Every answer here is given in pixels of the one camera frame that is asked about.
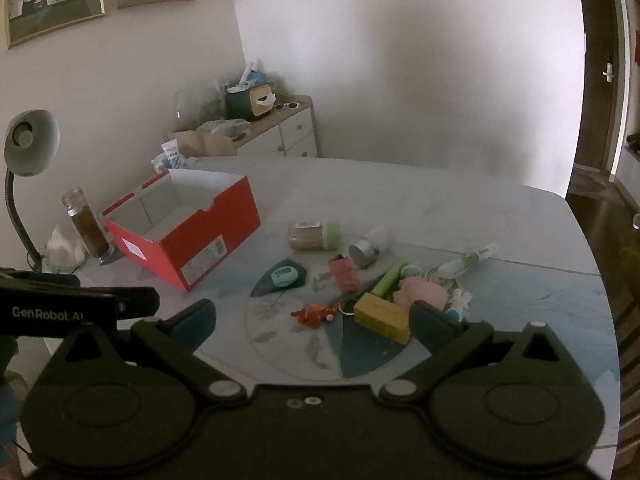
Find clear jar with metal lid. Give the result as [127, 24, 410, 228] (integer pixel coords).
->
[348, 223, 397, 268]

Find green marker pen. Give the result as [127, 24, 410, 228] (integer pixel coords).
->
[369, 258, 408, 297]

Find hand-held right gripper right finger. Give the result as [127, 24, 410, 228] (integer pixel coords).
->
[377, 301, 566, 405]

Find grey gooseneck desk lamp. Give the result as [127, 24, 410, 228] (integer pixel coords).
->
[4, 109, 61, 274]

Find small white toy figure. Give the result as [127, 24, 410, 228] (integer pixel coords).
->
[447, 290, 473, 321]

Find blue round container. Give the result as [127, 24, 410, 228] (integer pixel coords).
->
[235, 62, 271, 91]

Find white cabinet with wooden top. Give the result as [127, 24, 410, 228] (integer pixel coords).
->
[230, 95, 319, 158]

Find orange toy figure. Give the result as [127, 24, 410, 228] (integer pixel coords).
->
[291, 303, 336, 329]

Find teal tissue box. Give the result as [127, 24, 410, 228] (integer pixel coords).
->
[225, 82, 277, 121]

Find red cardboard shoe box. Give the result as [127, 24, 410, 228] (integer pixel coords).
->
[101, 169, 262, 292]

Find brown door mat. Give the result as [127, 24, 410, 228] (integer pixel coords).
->
[567, 170, 608, 197]

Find yellow rectangular block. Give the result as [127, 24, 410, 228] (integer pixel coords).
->
[353, 292, 412, 345]

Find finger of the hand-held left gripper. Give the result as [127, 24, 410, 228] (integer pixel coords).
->
[80, 286, 161, 322]

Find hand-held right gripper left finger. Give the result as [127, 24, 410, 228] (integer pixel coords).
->
[60, 300, 248, 406]

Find dark teal leaf coaster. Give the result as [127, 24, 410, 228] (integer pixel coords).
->
[250, 258, 307, 299]

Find round leaf print placemat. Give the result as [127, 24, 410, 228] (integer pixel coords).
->
[245, 280, 432, 380]

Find white crumpled plastic wrap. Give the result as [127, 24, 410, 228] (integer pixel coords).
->
[45, 225, 89, 269]

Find brown cardboard box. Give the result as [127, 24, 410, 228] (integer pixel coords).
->
[167, 130, 238, 158]

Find pink plush toy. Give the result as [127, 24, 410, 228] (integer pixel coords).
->
[392, 276, 448, 311]

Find teal round tape measure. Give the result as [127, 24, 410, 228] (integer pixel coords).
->
[270, 266, 299, 289]

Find clear glass dome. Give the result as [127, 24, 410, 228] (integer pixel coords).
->
[173, 87, 221, 131]

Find framed wall picture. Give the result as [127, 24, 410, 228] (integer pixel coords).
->
[5, 0, 106, 50]

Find dark wooden door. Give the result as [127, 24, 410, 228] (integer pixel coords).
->
[575, 0, 626, 177]

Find white and blue tissue packet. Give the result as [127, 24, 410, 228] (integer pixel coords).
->
[151, 140, 193, 173]

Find clear plastic bag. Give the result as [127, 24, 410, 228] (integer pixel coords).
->
[197, 119, 251, 141]

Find toothpick jar with green lid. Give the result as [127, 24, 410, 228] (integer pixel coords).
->
[288, 220, 342, 253]

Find glass jar with brown spice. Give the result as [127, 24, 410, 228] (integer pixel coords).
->
[61, 187, 114, 264]

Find wooden chair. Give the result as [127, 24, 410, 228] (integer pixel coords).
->
[617, 247, 640, 376]

